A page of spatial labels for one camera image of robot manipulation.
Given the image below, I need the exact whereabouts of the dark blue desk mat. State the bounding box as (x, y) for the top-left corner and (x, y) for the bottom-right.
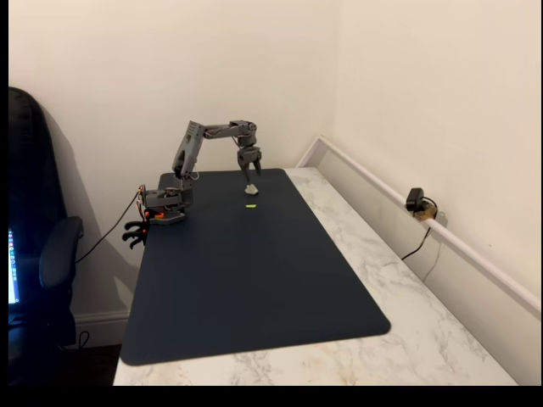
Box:
(120, 168), (392, 367)

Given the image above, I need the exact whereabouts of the black clamp with orange tip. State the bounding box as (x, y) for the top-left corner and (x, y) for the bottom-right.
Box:
(122, 232), (148, 251)
(122, 209), (152, 239)

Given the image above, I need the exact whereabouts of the black webcam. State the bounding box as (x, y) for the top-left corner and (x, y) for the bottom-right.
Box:
(405, 187), (425, 213)

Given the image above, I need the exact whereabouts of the white baseboard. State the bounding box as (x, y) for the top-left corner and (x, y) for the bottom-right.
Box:
(74, 310), (131, 348)

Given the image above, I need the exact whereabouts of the black office chair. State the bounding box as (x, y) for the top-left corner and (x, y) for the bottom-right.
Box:
(8, 86), (85, 387)

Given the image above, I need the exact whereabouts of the lit laptop screen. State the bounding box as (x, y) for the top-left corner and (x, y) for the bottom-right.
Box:
(8, 228), (21, 305)

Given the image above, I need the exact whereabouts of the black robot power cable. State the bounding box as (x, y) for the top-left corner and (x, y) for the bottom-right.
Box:
(74, 191), (142, 265)

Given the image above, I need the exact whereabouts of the black webcam cable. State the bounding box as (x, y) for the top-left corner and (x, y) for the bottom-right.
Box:
(400, 196), (440, 261)

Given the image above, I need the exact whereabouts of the white rail trim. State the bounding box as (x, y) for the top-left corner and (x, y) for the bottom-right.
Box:
(295, 134), (542, 317)

